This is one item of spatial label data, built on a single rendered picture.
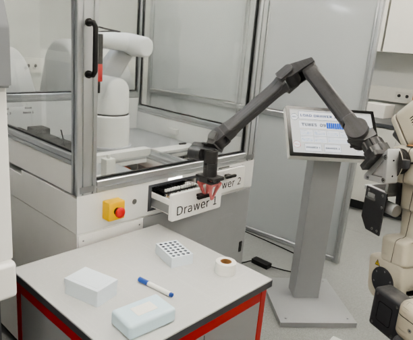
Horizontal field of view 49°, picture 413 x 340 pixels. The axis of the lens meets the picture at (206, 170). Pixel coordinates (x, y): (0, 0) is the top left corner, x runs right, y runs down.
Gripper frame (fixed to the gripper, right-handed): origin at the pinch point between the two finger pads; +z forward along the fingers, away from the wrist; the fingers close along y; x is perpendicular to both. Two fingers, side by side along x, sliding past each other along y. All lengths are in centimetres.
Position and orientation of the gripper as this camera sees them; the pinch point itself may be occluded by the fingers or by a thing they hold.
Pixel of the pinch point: (208, 197)
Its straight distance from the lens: 184.4
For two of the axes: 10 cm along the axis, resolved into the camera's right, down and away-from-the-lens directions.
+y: -7.3, -2.1, 6.5
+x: -6.8, 1.6, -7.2
